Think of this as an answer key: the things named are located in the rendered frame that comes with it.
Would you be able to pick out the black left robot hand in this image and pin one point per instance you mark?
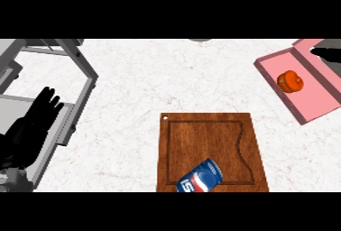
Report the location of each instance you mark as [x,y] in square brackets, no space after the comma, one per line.
[31,135]

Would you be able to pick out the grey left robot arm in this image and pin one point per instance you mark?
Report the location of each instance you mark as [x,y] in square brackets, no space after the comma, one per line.
[14,180]

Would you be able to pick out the brown wooden cutting board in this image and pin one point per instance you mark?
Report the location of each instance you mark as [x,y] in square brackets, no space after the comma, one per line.
[204,141]

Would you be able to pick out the orange squash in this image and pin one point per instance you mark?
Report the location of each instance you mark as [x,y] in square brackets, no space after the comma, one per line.
[291,81]

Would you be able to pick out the pink cardboard box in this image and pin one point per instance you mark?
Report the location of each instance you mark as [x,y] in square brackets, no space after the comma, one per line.
[313,100]

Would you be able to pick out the grey metal rack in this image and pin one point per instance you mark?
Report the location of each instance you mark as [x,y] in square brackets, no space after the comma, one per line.
[85,70]

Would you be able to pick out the blue soda can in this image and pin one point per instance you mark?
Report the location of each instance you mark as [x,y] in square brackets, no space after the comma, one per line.
[201,178]

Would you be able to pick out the small grey object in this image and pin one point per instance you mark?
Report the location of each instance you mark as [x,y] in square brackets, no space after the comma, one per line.
[200,39]

